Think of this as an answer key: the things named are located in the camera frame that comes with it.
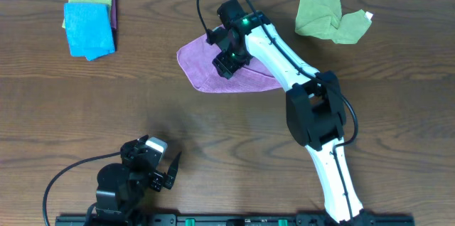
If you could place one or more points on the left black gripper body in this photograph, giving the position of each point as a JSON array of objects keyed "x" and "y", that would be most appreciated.
[{"x": 161, "y": 180}]

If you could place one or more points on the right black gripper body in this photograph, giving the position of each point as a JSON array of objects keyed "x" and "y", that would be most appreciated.
[{"x": 225, "y": 65}]

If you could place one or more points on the purple microfiber cloth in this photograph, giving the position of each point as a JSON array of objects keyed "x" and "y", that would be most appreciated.
[{"x": 195, "y": 59}]

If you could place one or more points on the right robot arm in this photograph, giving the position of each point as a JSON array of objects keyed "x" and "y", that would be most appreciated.
[{"x": 315, "y": 107}]

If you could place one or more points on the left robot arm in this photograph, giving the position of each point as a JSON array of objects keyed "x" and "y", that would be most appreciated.
[{"x": 122, "y": 186}]

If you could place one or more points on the crumpled green microfiber cloth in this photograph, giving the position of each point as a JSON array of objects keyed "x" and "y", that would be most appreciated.
[{"x": 323, "y": 19}]

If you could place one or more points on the folded blue cloth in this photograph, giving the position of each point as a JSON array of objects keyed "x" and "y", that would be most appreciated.
[{"x": 88, "y": 30}]

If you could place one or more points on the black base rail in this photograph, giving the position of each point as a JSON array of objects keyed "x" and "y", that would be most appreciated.
[{"x": 363, "y": 219}]

